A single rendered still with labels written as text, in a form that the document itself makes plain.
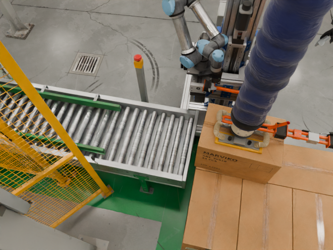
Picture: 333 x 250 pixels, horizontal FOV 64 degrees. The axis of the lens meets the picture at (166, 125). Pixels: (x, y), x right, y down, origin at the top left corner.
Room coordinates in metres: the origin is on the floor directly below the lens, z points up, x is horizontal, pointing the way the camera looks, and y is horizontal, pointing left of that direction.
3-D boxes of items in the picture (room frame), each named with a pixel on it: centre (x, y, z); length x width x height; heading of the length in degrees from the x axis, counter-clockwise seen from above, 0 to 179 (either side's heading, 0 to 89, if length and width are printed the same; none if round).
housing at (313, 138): (0.80, -0.99, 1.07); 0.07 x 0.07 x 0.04; 72
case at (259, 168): (0.93, -0.57, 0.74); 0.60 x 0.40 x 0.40; 71
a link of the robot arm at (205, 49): (1.36, -0.32, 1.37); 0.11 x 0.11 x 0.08; 39
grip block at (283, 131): (0.86, -0.79, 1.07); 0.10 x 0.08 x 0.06; 162
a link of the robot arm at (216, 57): (1.27, -0.36, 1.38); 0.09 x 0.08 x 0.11; 39
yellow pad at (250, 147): (0.85, -0.52, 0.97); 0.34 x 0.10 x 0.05; 72
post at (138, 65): (1.66, 0.22, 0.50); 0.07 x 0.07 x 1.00; 75
